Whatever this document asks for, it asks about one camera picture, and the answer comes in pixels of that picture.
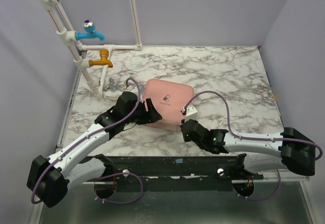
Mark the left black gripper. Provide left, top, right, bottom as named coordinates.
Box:
left=124, top=99, right=163, bottom=125

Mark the pink medicine kit case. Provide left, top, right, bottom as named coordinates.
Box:
left=143, top=79, right=194, bottom=132

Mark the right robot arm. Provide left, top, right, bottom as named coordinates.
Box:
left=180, top=119, right=316, bottom=179

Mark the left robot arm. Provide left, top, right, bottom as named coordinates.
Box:
left=26, top=91, right=162, bottom=207

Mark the chrome faucet valve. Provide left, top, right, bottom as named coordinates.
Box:
left=103, top=78, right=121, bottom=92

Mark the orange faucet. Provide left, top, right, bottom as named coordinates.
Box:
left=89, top=49, right=113, bottom=68

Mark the blue faucet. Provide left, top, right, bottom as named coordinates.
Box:
left=75, top=19, right=105, bottom=41

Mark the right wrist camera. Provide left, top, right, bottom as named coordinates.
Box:
left=181, top=105, right=198, bottom=123

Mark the white pvc pipe frame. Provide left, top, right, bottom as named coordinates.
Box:
left=38, top=0, right=143, bottom=99

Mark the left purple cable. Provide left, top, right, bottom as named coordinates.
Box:
left=30, top=77, right=144, bottom=205

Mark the purple cable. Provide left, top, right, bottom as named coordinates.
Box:
left=30, top=77, right=144, bottom=205
left=180, top=90, right=323, bottom=201

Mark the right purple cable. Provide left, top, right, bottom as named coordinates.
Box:
left=180, top=90, right=323, bottom=201

